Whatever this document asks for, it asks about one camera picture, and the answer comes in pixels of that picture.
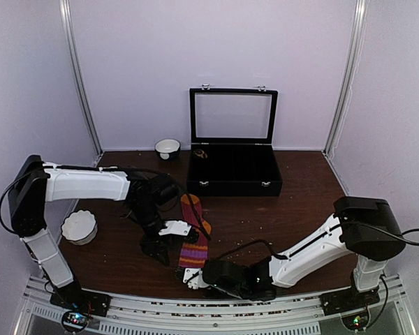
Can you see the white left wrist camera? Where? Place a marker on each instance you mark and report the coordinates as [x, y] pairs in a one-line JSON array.
[[175, 227]]

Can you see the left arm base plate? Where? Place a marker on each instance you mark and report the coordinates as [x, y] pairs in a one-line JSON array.
[[73, 297]]

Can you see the right aluminium corner post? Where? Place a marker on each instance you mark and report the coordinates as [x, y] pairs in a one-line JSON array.
[[354, 49]]

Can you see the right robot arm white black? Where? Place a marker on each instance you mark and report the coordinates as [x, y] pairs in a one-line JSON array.
[[362, 226]]

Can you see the aluminium corner post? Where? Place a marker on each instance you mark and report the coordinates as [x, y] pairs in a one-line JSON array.
[[67, 22], [354, 49]]

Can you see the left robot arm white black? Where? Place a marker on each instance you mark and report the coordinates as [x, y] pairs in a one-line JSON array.
[[141, 190]]

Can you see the black display case glass lid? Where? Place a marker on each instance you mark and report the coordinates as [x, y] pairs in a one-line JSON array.
[[234, 127]]

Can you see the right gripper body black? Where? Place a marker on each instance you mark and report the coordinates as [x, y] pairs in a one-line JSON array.
[[243, 294]]

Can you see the maroon orange-toed sock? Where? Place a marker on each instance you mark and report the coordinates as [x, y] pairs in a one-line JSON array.
[[192, 212]]

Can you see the aluminium front rail frame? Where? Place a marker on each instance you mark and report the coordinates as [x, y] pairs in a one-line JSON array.
[[292, 314]]

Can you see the left aluminium corner post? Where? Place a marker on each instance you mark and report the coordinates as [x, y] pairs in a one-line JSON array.
[[67, 22]]

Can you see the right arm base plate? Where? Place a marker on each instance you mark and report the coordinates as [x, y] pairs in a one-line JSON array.
[[348, 299]]

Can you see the small white bowl dark rim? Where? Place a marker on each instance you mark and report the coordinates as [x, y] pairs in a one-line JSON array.
[[167, 149]]

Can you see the white fluted dish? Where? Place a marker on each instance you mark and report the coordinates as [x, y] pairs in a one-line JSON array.
[[79, 228]]

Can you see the purple orange striped sock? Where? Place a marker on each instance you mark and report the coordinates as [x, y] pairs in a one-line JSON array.
[[193, 255]]

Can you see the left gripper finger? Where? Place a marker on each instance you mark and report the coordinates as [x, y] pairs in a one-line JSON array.
[[192, 237], [156, 250]]

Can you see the black tan argyle sock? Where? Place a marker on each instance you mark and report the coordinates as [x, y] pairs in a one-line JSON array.
[[199, 153]]

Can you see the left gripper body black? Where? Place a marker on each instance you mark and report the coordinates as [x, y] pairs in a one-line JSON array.
[[144, 214]]

